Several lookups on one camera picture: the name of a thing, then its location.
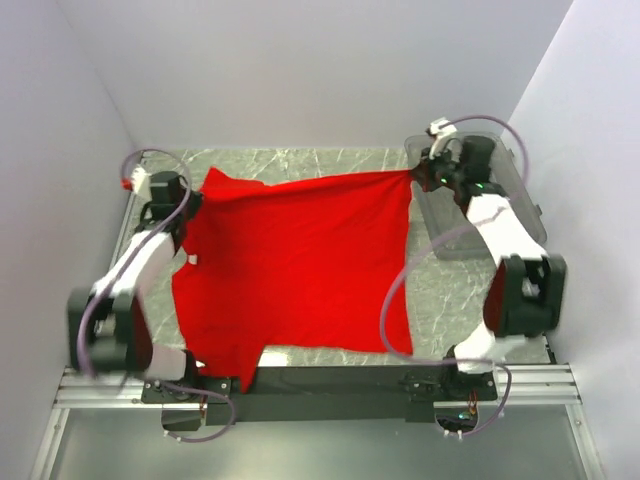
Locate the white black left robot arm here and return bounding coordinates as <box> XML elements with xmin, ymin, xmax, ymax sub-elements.
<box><xmin>67</xmin><ymin>167</ymin><xmax>202</xmax><ymax>382</ymax></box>

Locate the clear plastic storage bin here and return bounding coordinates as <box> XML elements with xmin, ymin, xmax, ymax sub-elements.
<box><xmin>403</xmin><ymin>131</ymin><xmax>546</xmax><ymax>261</ymax></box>

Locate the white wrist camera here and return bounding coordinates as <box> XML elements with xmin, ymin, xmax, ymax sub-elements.
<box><xmin>425</xmin><ymin>117</ymin><xmax>457</xmax><ymax>159</ymax></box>
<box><xmin>121</xmin><ymin>166</ymin><xmax>151</xmax><ymax>200</ymax></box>

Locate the aluminium front frame rail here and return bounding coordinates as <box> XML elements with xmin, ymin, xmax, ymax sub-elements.
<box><xmin>53</xmin><ymin>364</ymin><xmax>582</xmax><ymax>410</ymax></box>

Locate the red t shirt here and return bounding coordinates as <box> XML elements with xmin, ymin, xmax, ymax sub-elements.
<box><xmin>172</xmin><ymin>168</ymin><xmax>413</xmax><ymax>390</ymax></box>

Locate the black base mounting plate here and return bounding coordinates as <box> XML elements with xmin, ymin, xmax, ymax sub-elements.
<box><xmin>142</xmin><ymin>365</ymin><xmax>497</xmax><ymax>430</ymax></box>

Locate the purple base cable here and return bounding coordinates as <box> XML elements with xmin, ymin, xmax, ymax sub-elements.
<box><xmin>167</xmin><ymin>389</ymin><xmax>237</xmax><ymax>444</ymax></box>
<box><xmin>442</xmin><ymin>367</ymin><xmax>514</xmax><ymax>440</ymax></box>

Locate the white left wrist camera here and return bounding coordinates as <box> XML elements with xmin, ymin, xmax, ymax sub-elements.
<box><xmin>121</xmin><ymin>166</ymin><xmax>151</xmax><ymax>200</ymax></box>

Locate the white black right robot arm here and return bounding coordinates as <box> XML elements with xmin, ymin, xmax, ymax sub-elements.
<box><xmin>411</xmin><ymin>133</ymin><xmax>567</xmax><ymax>375</ymax></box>

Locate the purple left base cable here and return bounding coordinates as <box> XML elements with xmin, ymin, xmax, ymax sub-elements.
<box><xmin>167</xmin><ymin>389</ymin><xmax>237</xmax><ymax>444</ymax></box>

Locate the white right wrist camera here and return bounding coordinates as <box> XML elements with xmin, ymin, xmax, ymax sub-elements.
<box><xmin>425</xmin><ymin>117</ymin><xmax>457</xmax><ymax>159</ymax></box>

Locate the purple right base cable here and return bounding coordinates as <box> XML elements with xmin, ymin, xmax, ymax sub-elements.
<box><xmin>442</xmin><ymin>367</ymin><xmax>514</xmax><ymax>440</ymax></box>

